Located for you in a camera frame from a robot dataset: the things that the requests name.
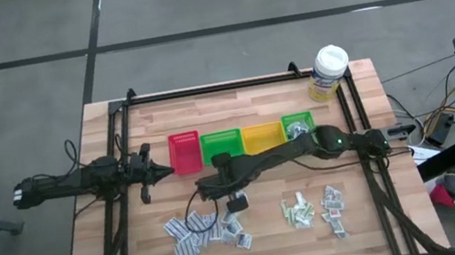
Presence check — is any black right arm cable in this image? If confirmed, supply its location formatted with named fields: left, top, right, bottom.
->
left=179, top=185, right=224, bottom=237

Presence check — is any white paper sheet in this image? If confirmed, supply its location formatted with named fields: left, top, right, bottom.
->
left=407, top=140, right=443, bottom=167

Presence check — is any Lysol wipes canister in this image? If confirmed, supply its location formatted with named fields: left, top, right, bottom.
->
left=300, top=42, right=355, bottom=105

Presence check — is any yellow cable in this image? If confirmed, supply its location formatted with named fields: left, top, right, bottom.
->
left=413, top=80, right=455, bottom=138

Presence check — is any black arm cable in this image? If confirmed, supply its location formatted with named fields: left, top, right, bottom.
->
left=62, top=137, right=82, bottom=167
left=179, top=185, right=224, bottom=237

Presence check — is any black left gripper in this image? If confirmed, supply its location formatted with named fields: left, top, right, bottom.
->
left=120, top=139, right=180, bottom=207

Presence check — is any black electronics box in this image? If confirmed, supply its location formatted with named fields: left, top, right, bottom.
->
left=421, top=111, right=455, bottom=148

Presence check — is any yellow plastic slotted basket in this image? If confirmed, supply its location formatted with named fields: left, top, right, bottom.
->
left=240, top=119, right=288, bottom=156

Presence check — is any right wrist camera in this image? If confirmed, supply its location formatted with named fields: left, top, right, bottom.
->
left=223, top=189, right=251, bottom=215

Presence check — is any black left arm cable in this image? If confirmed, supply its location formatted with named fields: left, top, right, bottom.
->
left=62, top=137, right=82, bottom=167

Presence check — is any red plastic slotted basket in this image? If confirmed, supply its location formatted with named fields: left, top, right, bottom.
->
left=165, top=129, right=205, bottom=177

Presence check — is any green plastic slotted basket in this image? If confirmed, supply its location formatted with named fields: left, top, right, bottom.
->
left=280, top=109, right=318, bottom=143
left=198, top=127, right=247, bottom=168

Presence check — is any red cloth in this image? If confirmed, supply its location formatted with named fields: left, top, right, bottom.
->
left=427, top=181, right=455, bottom=212

